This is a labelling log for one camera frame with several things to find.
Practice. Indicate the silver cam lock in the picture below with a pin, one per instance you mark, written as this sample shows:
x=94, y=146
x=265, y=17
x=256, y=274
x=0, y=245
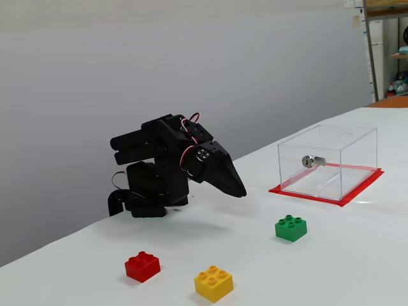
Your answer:
x=310, y=161

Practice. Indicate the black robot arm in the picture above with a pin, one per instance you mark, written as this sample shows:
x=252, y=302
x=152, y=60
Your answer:
x=159, y=178

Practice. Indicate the red tape square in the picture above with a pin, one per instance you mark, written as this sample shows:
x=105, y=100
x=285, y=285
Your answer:
x=360, y=191

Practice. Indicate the white tall appliance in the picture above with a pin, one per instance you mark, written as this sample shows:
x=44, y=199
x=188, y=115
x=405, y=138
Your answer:
x=376, y=48

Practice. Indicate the metal shelf rack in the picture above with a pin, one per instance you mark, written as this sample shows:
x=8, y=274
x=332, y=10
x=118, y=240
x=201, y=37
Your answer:
x=371, y=48

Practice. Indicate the orange wooden table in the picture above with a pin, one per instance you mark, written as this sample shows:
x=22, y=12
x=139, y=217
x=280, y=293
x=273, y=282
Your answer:
x=390, y=101

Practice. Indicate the black table clamp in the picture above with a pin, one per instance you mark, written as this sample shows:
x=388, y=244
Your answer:
x=115, y=202

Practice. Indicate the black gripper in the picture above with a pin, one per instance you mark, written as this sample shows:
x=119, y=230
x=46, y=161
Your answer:
x=214, y=159

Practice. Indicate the red capped cola bottle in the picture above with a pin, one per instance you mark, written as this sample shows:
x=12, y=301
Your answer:
x=391, y=90

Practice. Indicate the yellow lego brick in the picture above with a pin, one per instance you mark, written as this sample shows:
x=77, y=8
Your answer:
x=212, y=285

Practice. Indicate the teal object on shelf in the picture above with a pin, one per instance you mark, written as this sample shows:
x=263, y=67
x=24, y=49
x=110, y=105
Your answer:
x=403, y=50

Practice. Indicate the transparent plastic box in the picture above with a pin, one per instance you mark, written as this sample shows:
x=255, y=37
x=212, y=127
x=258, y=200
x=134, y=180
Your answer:
x=350, y=150

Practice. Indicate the green lego brick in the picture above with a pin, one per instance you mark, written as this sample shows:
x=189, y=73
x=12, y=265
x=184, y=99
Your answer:
x=290, y=228

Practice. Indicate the red lego brick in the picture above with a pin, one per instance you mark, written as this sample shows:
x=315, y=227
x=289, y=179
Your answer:
x=141, y=267

